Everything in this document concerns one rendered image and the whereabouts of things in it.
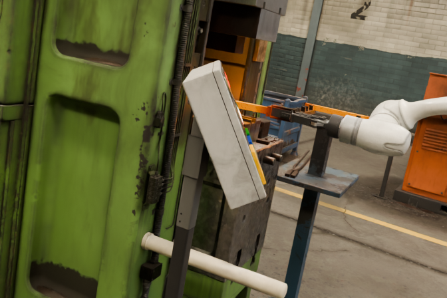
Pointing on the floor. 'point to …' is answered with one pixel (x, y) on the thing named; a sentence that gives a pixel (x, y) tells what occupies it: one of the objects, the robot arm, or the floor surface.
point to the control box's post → (184, 230)
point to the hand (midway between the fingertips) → (282, 113)
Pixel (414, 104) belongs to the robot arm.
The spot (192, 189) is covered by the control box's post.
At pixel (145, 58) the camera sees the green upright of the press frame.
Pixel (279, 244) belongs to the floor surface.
